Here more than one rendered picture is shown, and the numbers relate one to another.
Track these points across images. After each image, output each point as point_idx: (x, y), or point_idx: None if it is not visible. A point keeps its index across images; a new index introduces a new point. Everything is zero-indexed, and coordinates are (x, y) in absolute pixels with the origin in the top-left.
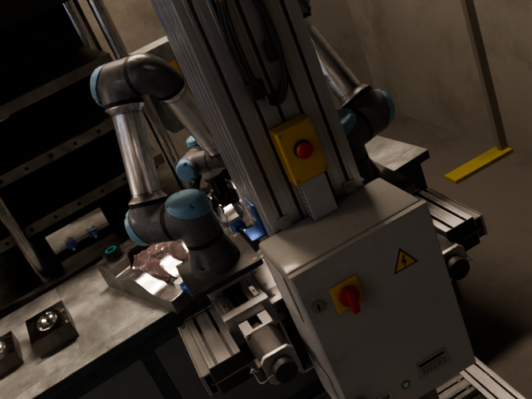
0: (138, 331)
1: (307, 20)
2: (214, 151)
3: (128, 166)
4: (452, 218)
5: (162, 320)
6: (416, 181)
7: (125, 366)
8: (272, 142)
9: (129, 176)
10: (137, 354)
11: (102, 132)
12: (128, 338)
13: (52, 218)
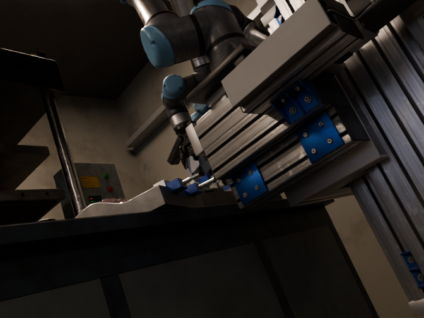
0: (110, 215)
1: (258, 24)
2: (206, 58)
3: (148, 0)
4: None
5: (141, 217)
6: (329, 224)
7: (76, 280)
8: None
9: (149, 5)
10: (96, 267)
11: (26, 197)
12: (97, 217)
13: None
